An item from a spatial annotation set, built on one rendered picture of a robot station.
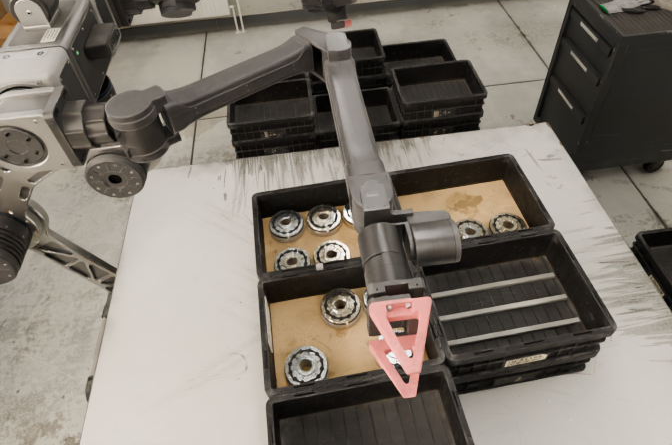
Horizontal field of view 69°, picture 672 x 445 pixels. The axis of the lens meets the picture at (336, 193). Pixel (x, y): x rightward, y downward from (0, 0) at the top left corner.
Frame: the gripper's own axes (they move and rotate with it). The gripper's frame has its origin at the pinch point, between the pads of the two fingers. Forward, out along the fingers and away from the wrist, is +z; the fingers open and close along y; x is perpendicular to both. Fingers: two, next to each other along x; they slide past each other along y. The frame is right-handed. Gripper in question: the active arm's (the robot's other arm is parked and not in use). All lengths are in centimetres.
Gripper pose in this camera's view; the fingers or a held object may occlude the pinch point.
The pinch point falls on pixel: (410, 378)
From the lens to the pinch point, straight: 57.0
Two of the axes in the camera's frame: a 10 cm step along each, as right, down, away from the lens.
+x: -9.9, 1.1, -0.5
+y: 0.4, 6.8, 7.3
